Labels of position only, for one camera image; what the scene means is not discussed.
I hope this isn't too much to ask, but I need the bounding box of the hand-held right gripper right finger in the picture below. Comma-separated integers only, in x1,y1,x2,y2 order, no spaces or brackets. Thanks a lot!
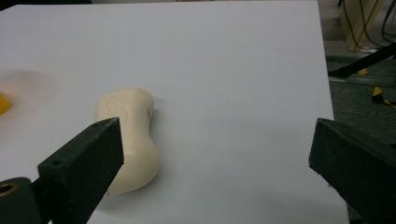
308,117,396,224

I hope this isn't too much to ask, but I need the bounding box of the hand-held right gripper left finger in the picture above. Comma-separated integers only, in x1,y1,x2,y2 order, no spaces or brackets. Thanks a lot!
32,117,125,224

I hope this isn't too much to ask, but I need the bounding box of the cream soap bar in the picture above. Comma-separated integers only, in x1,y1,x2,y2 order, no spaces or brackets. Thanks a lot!
93,87,162,196

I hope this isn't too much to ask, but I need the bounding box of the yellow and black tool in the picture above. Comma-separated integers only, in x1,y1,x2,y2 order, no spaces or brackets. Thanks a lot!
371,86,396,110

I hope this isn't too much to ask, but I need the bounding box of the yellow object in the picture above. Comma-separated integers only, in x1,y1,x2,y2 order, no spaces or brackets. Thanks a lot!
0,92,14,116

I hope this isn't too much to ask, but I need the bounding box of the black stand leg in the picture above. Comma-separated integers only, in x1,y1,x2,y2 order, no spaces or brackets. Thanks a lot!
327,41,396,78

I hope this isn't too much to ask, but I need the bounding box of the black cable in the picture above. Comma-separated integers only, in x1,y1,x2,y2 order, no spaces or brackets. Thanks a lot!
382,0,396,45

